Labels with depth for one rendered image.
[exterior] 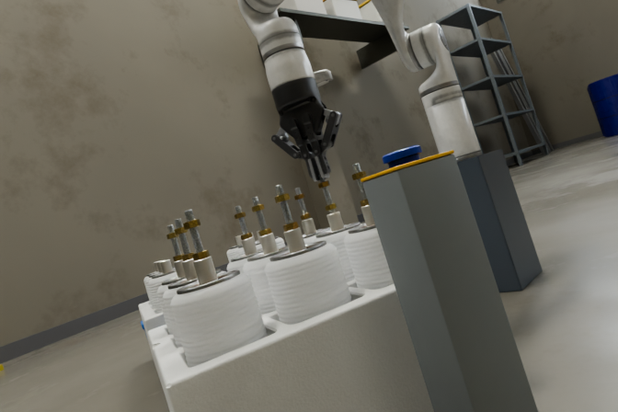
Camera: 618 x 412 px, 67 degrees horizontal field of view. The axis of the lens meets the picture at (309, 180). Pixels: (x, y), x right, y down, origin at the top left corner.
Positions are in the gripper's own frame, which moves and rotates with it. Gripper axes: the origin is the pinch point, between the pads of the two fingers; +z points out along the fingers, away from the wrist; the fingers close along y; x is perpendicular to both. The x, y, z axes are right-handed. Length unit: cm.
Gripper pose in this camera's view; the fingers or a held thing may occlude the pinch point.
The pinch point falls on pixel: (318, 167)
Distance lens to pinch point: 75.3
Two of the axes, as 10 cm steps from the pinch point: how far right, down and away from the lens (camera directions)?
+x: 4.5, -0.9, 8.9
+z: 2.9, 9.5, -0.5
